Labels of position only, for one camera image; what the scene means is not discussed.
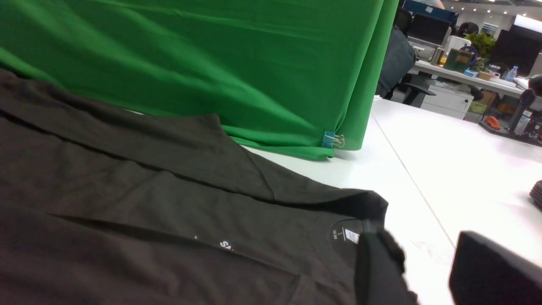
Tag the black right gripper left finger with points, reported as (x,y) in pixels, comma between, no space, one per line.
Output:
(379,271)

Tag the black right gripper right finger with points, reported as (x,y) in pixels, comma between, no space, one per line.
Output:
(485,273)

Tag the blue binder clip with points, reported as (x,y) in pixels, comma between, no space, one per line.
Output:
(331,140)

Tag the white drawer cabinet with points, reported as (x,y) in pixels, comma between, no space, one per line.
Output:
(447,102)

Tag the clear water bottle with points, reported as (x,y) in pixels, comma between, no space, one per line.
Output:
(512,74)

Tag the white office desk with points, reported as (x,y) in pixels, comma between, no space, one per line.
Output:
(426,67)

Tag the green backdrop cloth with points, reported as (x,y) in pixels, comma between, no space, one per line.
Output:
(278,73)

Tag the dark office chair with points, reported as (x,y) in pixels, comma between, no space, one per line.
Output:
(399,59)

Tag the green potted plant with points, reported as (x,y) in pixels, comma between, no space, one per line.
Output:
(483,43)

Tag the black computer monitor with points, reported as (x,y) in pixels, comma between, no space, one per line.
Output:
(427,30)

